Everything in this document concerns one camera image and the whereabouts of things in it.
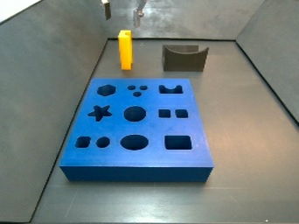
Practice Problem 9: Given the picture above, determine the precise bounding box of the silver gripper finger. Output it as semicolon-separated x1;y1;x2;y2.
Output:
101;0;113;20
134;0;147;28

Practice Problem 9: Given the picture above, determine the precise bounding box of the yellow arch block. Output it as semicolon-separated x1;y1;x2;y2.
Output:
118;30;134;70

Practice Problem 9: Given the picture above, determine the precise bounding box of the black curved fixture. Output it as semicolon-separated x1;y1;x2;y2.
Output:
163;45;210;72

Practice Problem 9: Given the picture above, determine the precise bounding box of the blue shape sorter block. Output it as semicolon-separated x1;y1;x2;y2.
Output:
61;78;214;182

